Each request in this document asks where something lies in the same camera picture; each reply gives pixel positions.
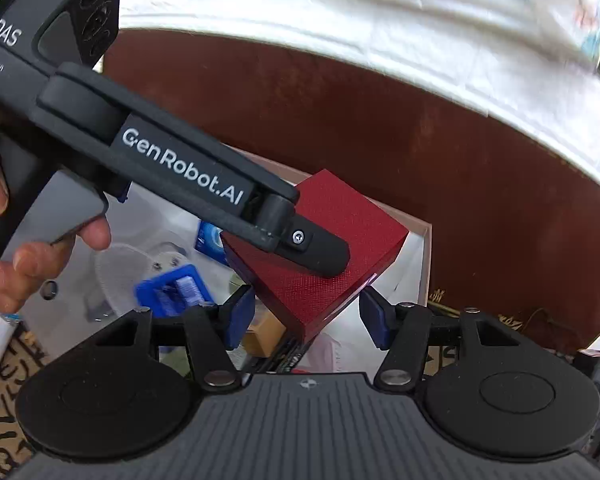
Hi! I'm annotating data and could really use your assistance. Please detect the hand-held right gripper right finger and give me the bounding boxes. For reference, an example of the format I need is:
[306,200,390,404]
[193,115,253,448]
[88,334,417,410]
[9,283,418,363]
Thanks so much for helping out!
[359,289,536,391]

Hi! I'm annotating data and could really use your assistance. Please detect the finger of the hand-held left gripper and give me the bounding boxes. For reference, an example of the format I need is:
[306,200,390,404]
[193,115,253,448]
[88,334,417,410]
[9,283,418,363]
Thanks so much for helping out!
[252,192,352,277]

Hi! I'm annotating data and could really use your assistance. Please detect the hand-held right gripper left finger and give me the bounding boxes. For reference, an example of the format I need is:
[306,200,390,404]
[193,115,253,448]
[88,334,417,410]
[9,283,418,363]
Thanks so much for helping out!
[82,287,256,392]

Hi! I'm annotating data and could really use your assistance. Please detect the gold small box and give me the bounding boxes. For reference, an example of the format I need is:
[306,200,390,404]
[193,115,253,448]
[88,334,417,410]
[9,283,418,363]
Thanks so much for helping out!
[242,310,287,359]

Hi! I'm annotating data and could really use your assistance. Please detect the dark red box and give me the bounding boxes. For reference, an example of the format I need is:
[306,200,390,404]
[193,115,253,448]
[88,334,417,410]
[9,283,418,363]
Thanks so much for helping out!
[220,169,411,344]

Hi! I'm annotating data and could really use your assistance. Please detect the brown cardboard box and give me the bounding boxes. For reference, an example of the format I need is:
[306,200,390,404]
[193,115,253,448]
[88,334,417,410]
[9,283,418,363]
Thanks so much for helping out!
[0,147,434,376]

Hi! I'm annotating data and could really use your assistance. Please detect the blue mint box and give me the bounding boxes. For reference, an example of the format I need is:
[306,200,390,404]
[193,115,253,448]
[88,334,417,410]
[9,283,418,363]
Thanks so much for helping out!
[135,266,217,319]

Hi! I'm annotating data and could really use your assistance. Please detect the blue toothpaste box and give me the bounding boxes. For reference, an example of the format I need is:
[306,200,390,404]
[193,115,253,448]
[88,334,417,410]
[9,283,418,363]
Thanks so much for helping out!
[195,221,231,264]

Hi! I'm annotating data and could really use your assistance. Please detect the person's left hand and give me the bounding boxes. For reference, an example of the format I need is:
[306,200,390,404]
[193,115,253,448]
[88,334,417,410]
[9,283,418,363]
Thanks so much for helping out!
[0,130,112,311]

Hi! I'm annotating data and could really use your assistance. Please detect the brown wooden board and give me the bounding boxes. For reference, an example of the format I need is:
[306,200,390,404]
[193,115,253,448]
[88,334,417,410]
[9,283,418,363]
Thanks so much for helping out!
[102,29,600,354]

